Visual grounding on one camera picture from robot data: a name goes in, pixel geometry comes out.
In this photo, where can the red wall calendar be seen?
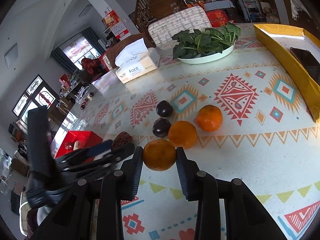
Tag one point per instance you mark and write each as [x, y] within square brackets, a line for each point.
[115, 23]

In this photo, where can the white rice cake piece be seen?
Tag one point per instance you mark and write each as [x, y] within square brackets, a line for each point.
[76, 144]

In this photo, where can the golden box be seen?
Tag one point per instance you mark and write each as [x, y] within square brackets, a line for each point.
[287, 57]

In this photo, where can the red date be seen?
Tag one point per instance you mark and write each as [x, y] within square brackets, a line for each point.
[122, 138]

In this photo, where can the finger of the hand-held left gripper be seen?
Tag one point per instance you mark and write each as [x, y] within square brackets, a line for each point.
[100, 148]
[122, 151]

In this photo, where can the orange tangerine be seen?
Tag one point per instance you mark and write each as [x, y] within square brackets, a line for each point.
[209, 118]
[160, 155]
[182, 133]

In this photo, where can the dark plum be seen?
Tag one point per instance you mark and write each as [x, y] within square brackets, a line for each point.
[164, 108]
[161, 127]

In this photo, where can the white tissue box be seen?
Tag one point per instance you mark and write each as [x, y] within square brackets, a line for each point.
[135, 71]

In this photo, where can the patterned tablecloth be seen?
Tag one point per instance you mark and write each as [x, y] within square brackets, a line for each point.
[225, 155]

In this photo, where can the metal storage rack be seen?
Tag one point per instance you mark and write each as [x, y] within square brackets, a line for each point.
[248, 5]

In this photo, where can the black smartphone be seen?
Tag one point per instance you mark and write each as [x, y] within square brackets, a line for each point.
[307, 62]

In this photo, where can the patterned chair cushion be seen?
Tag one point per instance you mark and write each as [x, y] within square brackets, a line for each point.
[180, 20]

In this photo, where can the wooden slatted bench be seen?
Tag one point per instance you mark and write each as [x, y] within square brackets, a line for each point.
[155, 7]

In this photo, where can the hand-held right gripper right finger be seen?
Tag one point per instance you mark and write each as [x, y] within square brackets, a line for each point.
[183, 177]

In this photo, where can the white oval plate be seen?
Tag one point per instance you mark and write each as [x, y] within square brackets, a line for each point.
[207, 58]

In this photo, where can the checkered cloth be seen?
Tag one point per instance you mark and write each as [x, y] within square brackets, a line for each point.
[218, 5]

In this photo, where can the red gift box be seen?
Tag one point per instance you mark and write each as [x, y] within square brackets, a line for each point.
[217, 18]

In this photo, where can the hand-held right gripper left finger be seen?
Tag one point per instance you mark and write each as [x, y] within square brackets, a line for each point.
[136, 172]

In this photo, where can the spinach leaves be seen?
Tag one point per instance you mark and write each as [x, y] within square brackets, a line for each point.
[205, 41]

